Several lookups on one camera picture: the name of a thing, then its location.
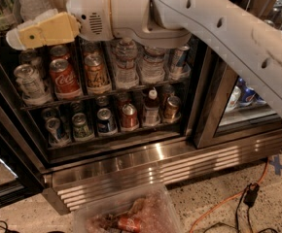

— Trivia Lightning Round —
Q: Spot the yellow and white gripper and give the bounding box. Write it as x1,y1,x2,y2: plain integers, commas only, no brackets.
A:
6,9,81,50

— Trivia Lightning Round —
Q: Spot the right clear water bottle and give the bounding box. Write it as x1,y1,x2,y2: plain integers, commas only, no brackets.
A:
139,47,165,84

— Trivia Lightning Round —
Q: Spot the right glass fridge door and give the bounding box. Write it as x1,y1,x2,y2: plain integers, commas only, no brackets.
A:
194,48,282,148

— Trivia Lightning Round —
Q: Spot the orange extension cord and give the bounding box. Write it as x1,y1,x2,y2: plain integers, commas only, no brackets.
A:
188,157,270,233

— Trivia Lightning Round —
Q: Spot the small white cap bottle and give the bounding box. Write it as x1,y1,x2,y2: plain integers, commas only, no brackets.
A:
142,89,160,127

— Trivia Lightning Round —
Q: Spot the white can behind glass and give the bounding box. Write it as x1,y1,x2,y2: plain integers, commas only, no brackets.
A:
226,85,241,112

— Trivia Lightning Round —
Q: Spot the open left fridge door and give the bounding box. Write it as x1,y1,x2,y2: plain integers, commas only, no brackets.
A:
0,75,45,212

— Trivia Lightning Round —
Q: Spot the front orange soda can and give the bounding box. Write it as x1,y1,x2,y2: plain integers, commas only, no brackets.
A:
85,54,112,94

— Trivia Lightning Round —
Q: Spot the clear plastic bin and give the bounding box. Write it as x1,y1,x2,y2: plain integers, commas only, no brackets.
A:
73,183,184,233

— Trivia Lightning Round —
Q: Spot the tall blue white can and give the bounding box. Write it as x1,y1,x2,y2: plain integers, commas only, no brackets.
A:
169,45,190,80

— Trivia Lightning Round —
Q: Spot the blue Pepsi can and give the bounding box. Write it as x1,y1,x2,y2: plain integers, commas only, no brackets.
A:
238,86,256,107

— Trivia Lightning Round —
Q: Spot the blue silver bottom can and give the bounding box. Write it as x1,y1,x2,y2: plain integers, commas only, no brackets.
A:
45,117,70,147

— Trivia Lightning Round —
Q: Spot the green bottom shelf can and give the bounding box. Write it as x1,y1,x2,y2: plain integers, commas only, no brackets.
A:
72,113,94,142

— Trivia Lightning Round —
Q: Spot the left clear water bottle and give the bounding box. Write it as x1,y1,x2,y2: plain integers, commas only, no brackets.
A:
115,38,138,88

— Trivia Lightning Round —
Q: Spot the red bottom shelf can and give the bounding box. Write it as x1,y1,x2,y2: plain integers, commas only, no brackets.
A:
121,103,139,131

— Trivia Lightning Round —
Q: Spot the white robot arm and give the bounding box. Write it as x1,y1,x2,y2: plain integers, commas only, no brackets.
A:
6,0,282,118

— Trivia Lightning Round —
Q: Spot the copper bottom shelf can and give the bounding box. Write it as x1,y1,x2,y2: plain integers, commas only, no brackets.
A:
163,96,181,120

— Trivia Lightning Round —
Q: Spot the black power adapter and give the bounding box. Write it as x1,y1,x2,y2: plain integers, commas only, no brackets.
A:
243,183,260,208

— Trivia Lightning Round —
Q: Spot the dark blue bottom can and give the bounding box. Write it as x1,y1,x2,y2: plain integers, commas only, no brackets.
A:
97,108,118,135

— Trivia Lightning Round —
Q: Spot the front silver soda can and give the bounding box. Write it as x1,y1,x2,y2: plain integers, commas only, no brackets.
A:
14,64,53,106

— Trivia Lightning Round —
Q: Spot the Coca-Cola can in bin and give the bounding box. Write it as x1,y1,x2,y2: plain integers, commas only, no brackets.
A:
117,216,141,233

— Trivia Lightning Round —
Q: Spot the front red Coca-Cola can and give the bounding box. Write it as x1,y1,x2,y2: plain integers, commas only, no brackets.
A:
50,59,82,100

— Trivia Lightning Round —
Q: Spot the clear water bottle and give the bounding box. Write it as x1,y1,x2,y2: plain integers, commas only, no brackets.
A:
139,47,165,84
115,38,138,88

